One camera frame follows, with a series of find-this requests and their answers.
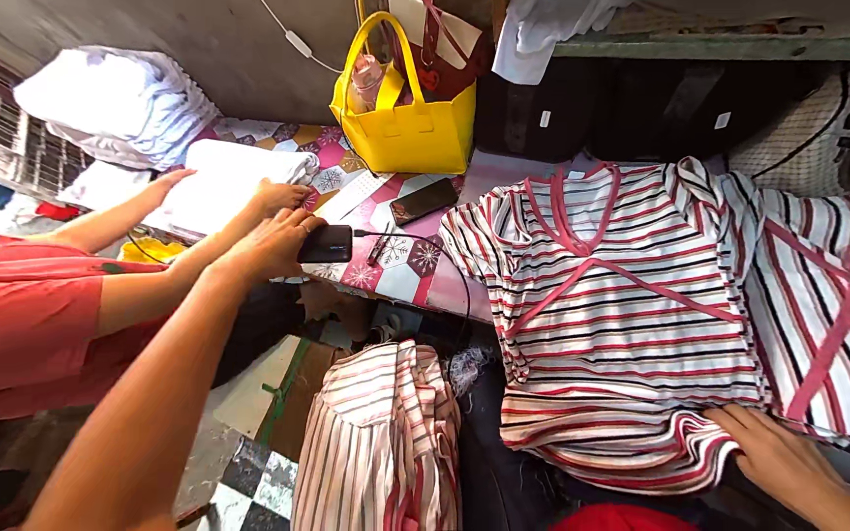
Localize white hanging cloth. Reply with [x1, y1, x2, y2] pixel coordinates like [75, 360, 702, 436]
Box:
[492, 0, 634, 87]

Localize dark red cream bag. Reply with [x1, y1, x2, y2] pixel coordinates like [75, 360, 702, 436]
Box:
[388, 0, 494, 103]

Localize black case with white label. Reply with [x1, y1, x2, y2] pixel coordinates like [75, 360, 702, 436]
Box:
[590, 59, 835, 165]
[474, 58, 597, 163]

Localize striped shirt with pink ties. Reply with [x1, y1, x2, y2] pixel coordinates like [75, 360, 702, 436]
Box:
[440, 156, 774, 497]

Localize white folded cloth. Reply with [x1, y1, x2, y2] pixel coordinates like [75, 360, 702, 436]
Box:
[163, 139, 320, 238]

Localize black charging cable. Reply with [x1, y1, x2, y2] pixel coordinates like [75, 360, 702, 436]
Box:
[352, 229, 472, 336]

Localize green wooden shelf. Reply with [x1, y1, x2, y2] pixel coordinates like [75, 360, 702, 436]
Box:
[552, 27, 850, 61]

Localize black smartphone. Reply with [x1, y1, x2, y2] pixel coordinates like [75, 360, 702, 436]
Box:
[390, 177, 460, 227]

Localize person's left forearm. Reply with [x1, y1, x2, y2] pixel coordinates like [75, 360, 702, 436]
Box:
[21, 260, 250, 531]

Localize green ribbon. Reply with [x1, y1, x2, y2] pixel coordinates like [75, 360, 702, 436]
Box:
[257, 338, 312, 445]

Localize black power bank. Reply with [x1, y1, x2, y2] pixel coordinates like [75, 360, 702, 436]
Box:
[297, 225, 354, 264]

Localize person's right hand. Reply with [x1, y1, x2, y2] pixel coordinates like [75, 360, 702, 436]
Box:
[704, 403, 848, 511]

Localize patterned hexagon tablecloth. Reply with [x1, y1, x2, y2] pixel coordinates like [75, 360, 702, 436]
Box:
[200, 117, 500, 323]

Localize brown wooden board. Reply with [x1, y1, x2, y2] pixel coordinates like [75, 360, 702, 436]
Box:
[268, 341, 352, 463]

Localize white cable with switch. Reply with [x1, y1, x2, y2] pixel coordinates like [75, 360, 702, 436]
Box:
[261, 0, 345, 75]

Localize pink item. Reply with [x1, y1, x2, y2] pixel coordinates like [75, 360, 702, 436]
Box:
[351, 54, 388, 112]

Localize person's left hand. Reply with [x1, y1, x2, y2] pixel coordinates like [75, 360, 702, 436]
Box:
[211, 207, 328, 286]

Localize stack of white folded garments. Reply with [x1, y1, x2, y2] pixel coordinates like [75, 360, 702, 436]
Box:
[14, 46, 221, 172]

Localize stack of striped garments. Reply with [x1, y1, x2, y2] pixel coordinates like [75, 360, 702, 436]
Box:
[720, 173, 850, 452]

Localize beige striped folded garments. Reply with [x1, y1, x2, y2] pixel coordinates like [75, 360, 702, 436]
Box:
[291, 340, 463, 531]

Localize yellow handbag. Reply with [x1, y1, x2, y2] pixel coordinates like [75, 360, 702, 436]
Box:
[330, 11, 478, 177]

